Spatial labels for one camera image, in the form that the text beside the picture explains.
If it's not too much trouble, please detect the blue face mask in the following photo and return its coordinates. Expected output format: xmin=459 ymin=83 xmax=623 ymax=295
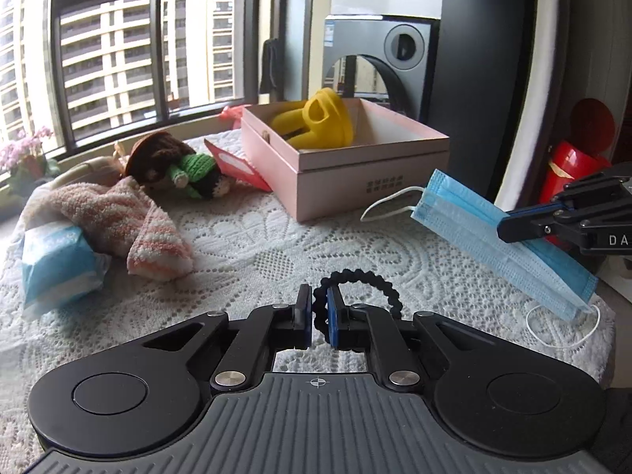
xmin=360 ymin=169 xmax=602 ymax=349

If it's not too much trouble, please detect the red canister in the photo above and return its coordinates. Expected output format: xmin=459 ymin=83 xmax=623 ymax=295
xmin=538 ymin=99 xmax=618 ymax=204

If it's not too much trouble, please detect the pink striped towel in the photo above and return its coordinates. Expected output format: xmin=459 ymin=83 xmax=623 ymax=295
xmin=24 ymin=177 xmax=195 ymax=278

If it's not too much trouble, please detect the yellow plush toy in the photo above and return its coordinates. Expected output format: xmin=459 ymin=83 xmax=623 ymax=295
xmin=269 ymin=87 xmax=354 ymax=149

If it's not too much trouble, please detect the black beaded hair tie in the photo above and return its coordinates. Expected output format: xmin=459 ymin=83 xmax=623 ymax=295
xmin=312 ymin=269 xmax=403 ymax=351

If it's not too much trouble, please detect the pink cardboard box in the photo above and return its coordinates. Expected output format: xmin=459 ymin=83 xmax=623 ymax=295
xmin=240 ymin=98 xmax=451 ymax=222

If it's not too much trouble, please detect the dark hanging towel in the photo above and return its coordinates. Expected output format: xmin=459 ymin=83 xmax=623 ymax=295
xmin=260 ymin=38 xmax=282 ymax=94

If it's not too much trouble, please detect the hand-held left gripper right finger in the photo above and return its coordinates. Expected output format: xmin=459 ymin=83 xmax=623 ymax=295
xmin=326 ymin=286 xmax=495 ymax=392

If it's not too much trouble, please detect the white lace tablecloth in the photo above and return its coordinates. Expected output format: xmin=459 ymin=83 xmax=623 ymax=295
xmin=0 ymin=131 xmax=618 ymax=387

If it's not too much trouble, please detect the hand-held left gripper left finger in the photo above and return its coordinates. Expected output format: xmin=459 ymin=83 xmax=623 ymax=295
xmin=143 ymin=284 xmax=314 ymax=394

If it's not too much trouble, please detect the potted pink orchid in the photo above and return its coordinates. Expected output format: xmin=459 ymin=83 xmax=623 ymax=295
xmin=0 ymin=127 xmax=61 ymax=196

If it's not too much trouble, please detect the grey washing machine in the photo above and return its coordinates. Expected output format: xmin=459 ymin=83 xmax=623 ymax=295
xmin=323 ymin=15 xmax=440 ymax=124

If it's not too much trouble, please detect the frosted glass door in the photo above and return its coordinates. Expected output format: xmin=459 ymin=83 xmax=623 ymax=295
xmin=270 ymin=0 xmax=315 ymax=105

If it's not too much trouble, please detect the beige cap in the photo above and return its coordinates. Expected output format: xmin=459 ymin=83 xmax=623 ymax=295
xmin=49 ymin=155 xmax=124 ymax=189

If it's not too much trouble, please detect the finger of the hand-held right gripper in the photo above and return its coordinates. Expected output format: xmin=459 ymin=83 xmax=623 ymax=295
xmin=502 ymin=177 xmax=632 ymax=224
xmin=496 ymin=214 xmax=589 ymax=244

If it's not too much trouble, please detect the red envelope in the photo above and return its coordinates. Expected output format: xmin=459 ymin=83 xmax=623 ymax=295
xmin=204 ymin=139 xmax=274 ymax=193

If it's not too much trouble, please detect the blue tissue packet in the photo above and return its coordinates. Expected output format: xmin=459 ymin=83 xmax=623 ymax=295
xmin=21 ymin=222 xmax=111 ymax=315

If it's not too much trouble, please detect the crochet doll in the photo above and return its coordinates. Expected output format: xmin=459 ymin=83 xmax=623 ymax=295
xmin=121 ymin=132 xmax=232 ymax=201

